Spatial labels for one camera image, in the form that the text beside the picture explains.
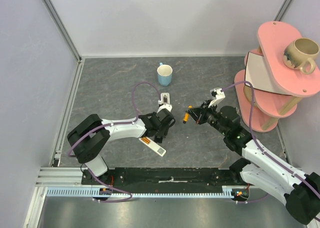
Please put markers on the light blue cup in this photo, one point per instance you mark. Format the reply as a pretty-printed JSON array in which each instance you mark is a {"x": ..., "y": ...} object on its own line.
[{"x": 164, "y": 74}]

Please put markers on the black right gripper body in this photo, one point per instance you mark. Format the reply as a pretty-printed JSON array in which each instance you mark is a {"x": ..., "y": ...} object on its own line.
[{"x": 200, "y": 114}]

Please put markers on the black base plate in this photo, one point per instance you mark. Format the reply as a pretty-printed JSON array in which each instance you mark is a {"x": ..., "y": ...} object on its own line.
[{"x": 123, "y": 176}]

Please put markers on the beige ceramic mug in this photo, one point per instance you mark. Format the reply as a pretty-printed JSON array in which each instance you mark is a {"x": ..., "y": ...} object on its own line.
[{"x": 301, "y": 55}]

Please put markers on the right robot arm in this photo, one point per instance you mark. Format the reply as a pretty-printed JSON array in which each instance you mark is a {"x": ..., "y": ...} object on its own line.
[{"x": 298, "y": 191}]

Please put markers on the white remote control upper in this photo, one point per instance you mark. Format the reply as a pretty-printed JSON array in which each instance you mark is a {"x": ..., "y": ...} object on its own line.
[{"x": 164, "y": 98}]

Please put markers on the white remote with QR label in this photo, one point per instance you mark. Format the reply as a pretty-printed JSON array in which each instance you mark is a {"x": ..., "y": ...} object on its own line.
[{"x": 155, "y": 147}]

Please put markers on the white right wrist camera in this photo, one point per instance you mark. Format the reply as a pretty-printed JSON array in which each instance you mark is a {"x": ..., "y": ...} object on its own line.
[{"x": 217, "y": 96}]

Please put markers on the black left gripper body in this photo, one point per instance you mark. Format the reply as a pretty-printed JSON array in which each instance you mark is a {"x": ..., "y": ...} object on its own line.
[{"x": 163, "y": 131}]

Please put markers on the yellow handled screwdriver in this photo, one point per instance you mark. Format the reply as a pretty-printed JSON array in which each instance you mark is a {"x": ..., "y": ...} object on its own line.
[{"x": 185, "y": 119}]

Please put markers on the light blue cable duct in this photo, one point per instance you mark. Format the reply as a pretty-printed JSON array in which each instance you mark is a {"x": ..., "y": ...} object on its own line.
[{"x": 108, "y": 193}]

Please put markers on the pink wooden shelf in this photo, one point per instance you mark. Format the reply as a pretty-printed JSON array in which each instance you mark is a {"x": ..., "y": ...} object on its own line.
[{"x": 267, "y": 89}]

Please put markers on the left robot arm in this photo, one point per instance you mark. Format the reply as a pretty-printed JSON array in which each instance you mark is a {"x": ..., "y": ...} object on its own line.
[{"x": 90, "y": 136}]

